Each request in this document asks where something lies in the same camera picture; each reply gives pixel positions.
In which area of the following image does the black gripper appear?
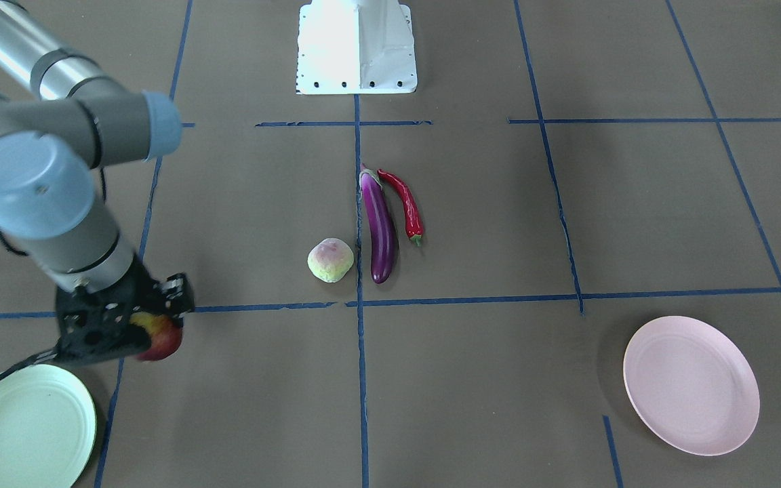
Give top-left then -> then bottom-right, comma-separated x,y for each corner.
55,258 -> 195,363

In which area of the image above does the pink green peach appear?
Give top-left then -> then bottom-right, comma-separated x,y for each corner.
307,238 -> 355,283

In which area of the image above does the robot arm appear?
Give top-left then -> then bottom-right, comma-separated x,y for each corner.
0,1 -> 193,365

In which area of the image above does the green plate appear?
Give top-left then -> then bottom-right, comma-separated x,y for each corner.
0,365 -> 97,487

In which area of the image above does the purple eggplant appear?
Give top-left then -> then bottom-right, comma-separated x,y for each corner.
359,165 -> 399,284

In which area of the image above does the red chili pepper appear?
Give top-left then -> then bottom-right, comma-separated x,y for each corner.
378,169 -> 424,247

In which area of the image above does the pink plate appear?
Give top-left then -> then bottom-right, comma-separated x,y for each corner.
622,315 -> 761,457

